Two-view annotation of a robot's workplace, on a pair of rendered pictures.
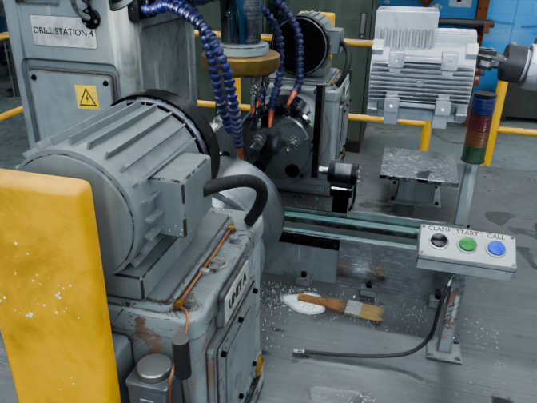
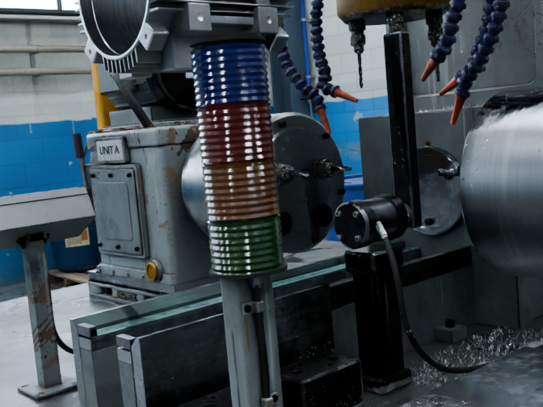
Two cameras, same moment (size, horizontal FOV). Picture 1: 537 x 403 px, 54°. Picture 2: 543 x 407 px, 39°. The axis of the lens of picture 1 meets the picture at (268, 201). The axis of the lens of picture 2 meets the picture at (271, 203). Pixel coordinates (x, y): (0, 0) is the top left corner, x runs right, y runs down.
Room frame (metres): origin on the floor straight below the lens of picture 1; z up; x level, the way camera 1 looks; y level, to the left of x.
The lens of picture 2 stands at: (1.75, -1.06, 1.15)
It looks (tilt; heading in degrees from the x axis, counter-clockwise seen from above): 6 degrees down; 125
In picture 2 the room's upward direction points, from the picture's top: 5 degrees counter-clockwise
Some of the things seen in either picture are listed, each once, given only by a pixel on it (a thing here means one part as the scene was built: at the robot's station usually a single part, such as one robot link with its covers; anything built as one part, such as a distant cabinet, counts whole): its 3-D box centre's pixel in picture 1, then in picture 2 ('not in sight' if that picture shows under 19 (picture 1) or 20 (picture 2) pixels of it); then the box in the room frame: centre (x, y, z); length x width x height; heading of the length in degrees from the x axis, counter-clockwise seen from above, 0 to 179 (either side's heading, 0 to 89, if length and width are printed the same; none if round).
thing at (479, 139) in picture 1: (477, 137); (241, 188); (1.37, -0.57, 1.10); 0.06 x 0.06 x 0.04
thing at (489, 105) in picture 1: (483, 104); (230, 76); (1.37, -0.57, 1.19); 0.06 x 0.06 x 0.04
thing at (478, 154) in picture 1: (474, 152); (246, 243); (1.37, -0.57, 1.05); 0.06 x 0.06 x 0.04
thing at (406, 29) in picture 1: (406, 27); not in sight; (1.14, -0.28, 1.41); 0.12 x 0.11 x 0.07; 76
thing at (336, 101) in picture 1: (302, 125); not in sight; (1.79, -0.12, 0.99); 0.35 x 0.31 x 0.37; 166
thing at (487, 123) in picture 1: (479, 121); (235, 132); (1.37, -0.57, 1.14); 0.06 x 0.06 x 0.04
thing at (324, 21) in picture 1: (316, 76); not in sight; (1.83, -0.16, 1.16); 0.33 x 0.26 x 0.42; 166
